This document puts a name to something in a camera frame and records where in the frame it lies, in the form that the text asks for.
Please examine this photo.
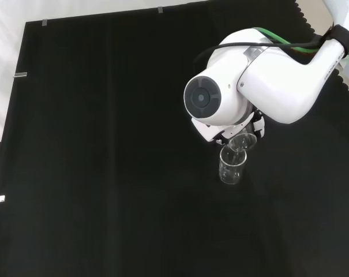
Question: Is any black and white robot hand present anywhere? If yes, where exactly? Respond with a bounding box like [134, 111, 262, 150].
[216, 110, 267, 145]

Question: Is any small clear glass beaker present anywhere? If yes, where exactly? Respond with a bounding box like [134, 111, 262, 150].
[228, 132, 257, 153]

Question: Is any large clear glass beaker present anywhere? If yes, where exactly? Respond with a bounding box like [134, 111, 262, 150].
[219, 145, 248, 185]

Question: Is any black bench cloth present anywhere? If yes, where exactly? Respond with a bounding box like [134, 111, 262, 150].
[0, 0, 349, 277]

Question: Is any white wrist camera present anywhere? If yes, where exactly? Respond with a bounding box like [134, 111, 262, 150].
[190, 118, 224, 143]

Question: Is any black cable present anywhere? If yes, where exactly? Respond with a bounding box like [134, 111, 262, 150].
[193, 34, 336, 67]

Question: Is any green cable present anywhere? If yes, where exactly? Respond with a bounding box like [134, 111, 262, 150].
[254, 26, 322, 53]

